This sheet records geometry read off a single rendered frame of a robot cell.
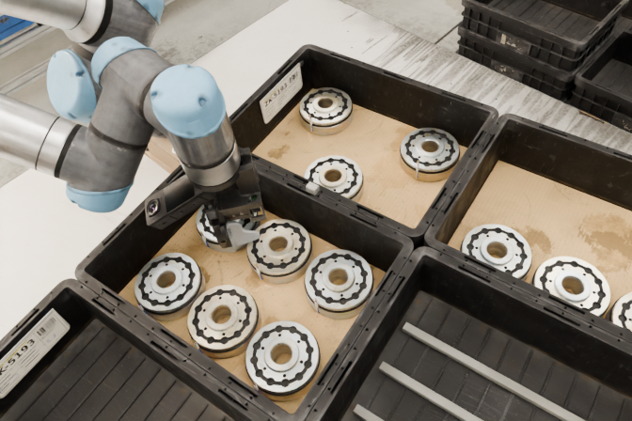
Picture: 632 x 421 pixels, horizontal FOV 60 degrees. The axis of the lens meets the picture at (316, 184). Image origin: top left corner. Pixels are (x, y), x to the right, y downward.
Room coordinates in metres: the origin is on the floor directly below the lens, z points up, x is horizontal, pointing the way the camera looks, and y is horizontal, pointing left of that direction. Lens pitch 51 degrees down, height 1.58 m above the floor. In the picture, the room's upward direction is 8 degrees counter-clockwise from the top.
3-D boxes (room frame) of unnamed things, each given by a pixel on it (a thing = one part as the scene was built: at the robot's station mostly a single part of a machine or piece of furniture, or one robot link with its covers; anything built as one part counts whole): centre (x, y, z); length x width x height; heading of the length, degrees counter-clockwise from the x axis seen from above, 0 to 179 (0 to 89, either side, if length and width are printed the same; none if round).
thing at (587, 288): (0.34, -0.34, 0.86); 0.05 x 0.05 x 0.01
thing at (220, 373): (0.42, 0.12, 0.92); 0.40 x 0.30 x 0.02; 50
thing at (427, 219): (0.65, -0.08, 0.92); 0.40 x 0.30 x 0.02; 50
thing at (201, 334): (0.37, 0.16, 0.86); 0.10 x 0.10 x 0.01
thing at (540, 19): (1.40, -0.76, 0.37); 0.40 x 0.30 x 0.45; 40
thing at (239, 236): (0.48, 0.13, 0.88); 0.06 x 0.03 x 0.09; 95
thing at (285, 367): (0.29, 0.08, 0.86); 0.05 x 0.05 x 0.01
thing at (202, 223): (0.55, 0.15, 0.86); 0.10 x 0.10 x 0.01
